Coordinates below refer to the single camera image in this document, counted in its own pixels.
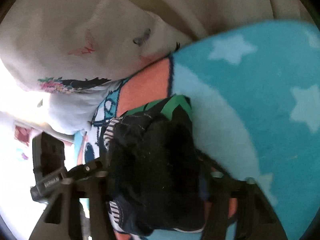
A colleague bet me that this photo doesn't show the striped navy white pants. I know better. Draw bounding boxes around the striped navy white pants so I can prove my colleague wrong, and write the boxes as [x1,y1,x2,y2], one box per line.
[100,95,205,237]

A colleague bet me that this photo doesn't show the turquoise star cartoon blanket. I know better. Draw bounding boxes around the turquoise star cartoon blanket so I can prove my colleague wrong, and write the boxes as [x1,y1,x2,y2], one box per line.
[78,21,319,239]

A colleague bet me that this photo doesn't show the cream floral pillow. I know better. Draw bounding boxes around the cream floral pillow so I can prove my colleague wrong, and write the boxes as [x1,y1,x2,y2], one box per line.
[1,0,190,93]

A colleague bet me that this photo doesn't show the white plain pillow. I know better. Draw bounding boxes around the white plain pillow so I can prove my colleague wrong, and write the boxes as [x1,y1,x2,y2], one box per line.
[41,80,121,135]

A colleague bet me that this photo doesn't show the beige padded headboard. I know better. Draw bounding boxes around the beige padded headboard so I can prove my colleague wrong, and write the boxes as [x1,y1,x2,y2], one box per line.
[129,0,313,40]

